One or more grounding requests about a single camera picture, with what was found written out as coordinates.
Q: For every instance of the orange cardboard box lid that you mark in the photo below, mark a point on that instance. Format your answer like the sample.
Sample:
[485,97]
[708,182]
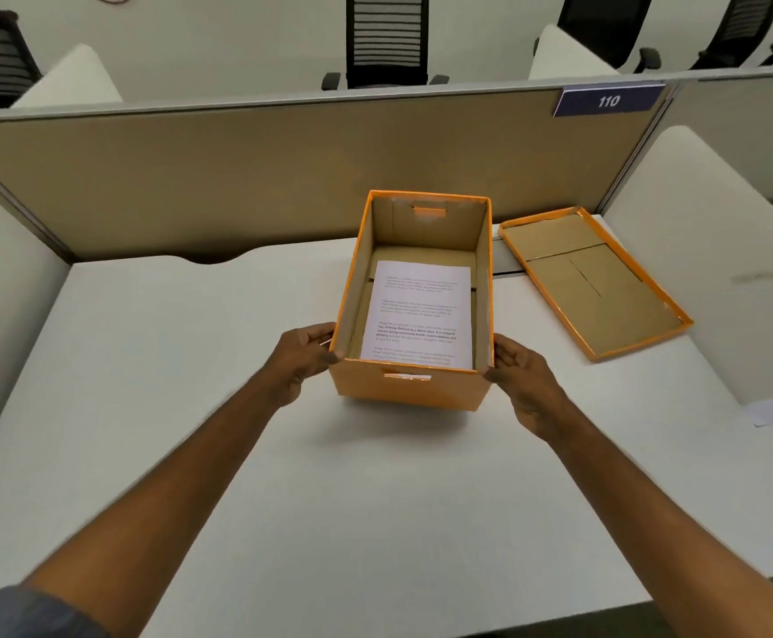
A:
[592,278]

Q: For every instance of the person's left hand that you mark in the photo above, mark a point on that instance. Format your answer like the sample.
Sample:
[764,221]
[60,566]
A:
[297,366]

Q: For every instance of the orange cardboard storage box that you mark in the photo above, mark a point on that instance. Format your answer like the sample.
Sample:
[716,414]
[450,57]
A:
[420,312]

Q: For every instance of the person's right forearm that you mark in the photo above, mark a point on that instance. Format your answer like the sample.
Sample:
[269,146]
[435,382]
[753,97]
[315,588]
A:
[666,524]

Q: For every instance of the white printed paper sheet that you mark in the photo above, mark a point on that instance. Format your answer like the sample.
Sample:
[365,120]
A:
[420,315]

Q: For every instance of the grey shirt sleeve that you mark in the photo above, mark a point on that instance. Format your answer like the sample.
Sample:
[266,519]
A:
[24,614]

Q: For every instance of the person's left forearm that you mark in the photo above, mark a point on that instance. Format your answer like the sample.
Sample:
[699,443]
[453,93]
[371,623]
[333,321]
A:
[154,498]

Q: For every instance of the person's right hand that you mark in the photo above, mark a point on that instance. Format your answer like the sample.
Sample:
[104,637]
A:
[531,383]

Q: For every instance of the beige desk partition panel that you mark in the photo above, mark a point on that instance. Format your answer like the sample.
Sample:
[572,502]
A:
[745,132]
[280,172]

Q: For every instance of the person's left thumb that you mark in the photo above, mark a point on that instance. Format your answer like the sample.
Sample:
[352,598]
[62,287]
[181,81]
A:
[328,358]

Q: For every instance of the blue number sign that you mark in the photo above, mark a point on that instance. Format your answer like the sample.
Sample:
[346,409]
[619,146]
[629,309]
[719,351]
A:
[608,100]

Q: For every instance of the person's right thumb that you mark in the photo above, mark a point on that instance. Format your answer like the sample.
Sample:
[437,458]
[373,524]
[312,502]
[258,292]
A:
[498,372]

